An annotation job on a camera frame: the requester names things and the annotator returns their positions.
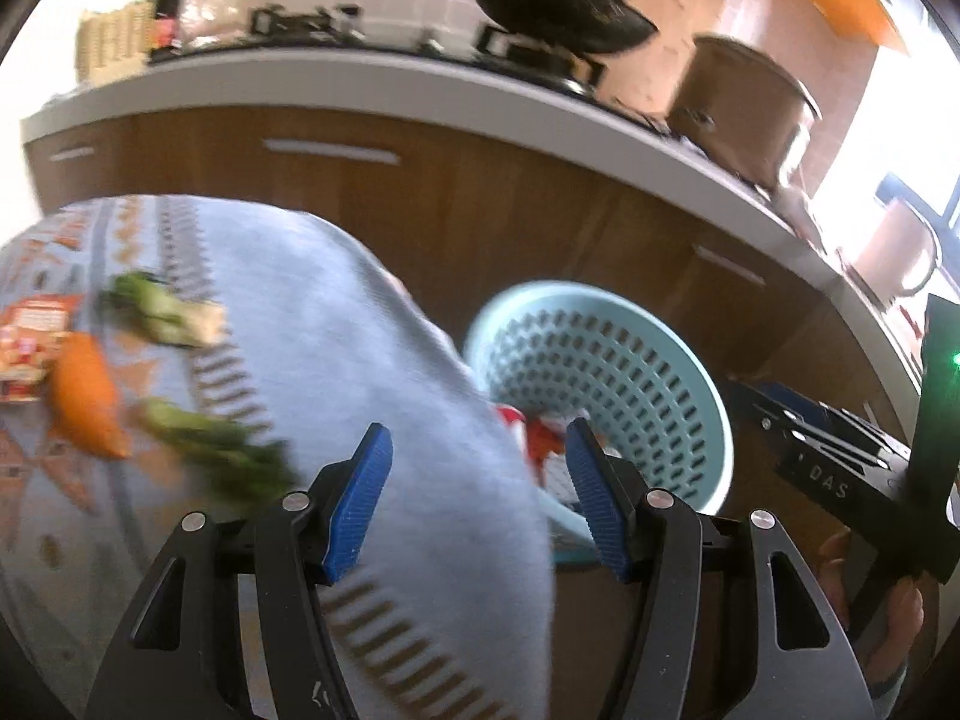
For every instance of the white paper bag red print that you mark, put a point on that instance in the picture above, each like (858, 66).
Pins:
(551, 450)

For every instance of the green leafy vegetable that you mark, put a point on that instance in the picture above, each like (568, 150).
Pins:
(217, 450)
(172, 311)

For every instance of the black wok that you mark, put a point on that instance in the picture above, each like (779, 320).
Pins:
(570, 7)

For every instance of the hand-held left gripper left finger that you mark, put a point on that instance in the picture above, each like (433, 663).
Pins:
(356, 510)

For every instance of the wooden cutting board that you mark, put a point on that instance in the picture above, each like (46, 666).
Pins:
(660, 64)

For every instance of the orange carrot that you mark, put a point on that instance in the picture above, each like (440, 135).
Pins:
(86, 397)

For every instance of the clear plastic bag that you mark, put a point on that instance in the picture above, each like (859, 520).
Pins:
(214, 7)

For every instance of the patterned blue tablecloth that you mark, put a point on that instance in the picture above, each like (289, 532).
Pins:
(337, 330)

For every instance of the soy sauce bottle red label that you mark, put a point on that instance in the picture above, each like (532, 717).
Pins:
(163, 7)

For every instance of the wooden kitchen counter cabinet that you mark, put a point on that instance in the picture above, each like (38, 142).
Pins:
(465, 195)

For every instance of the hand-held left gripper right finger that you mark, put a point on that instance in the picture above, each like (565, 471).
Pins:
(600, 502)

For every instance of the beige slotted utensil holder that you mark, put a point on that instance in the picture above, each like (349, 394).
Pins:
(116, 41)

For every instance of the light blue plastic basket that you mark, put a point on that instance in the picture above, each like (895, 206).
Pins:
(600, 360)

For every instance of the orange panda snack box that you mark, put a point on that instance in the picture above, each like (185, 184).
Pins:
(37, 341)

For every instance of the white crumpled cloth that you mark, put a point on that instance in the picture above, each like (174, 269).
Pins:
(799, 214)

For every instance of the person's right forearm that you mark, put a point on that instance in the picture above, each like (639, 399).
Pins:
(889, 694)

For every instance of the brown rice cooker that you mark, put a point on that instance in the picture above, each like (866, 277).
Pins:
(742, 112)

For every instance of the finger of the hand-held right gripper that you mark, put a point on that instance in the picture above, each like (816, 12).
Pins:
(810, 412)

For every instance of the black gas stove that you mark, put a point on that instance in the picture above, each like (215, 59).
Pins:
(300, 22)

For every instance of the person's right hand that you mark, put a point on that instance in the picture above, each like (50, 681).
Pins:
(892, 615)

